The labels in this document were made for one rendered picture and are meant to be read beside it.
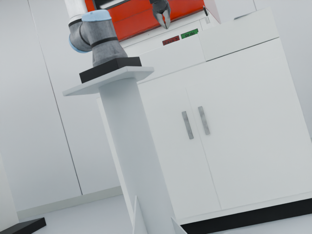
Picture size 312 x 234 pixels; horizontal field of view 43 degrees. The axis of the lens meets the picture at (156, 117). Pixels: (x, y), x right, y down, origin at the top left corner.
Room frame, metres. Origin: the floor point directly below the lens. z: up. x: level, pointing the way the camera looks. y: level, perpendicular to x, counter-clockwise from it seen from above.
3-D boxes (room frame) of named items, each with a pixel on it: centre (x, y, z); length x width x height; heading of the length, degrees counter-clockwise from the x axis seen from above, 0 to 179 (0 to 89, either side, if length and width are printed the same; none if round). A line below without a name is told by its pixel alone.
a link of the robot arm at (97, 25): (1.63, 0.13, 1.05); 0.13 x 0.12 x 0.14; 35
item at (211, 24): (2.16, -0.43, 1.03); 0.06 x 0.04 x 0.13; 162
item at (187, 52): (2.01, -0.06, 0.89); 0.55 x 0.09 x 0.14; 72
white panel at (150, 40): (2.61, -0.12, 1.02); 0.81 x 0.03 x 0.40; 72
